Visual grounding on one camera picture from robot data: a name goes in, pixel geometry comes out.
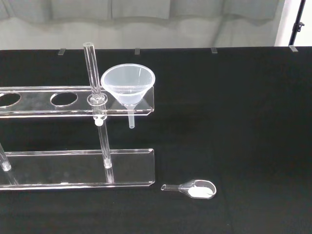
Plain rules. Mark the glass weighing funnel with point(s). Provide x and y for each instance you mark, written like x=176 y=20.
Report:
x=200 y=191

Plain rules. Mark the clear acrylic funnel stand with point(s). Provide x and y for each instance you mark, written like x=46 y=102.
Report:
x=80 y=168

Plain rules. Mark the clear tape clip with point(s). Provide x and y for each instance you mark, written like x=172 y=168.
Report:
x=62 y=51
x=137 y=51
x=214 y=50

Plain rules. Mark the black cloth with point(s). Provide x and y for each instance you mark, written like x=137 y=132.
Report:
x=231 y=122

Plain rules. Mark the black tripod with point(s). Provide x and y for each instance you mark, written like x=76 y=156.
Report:
x=296 y=24

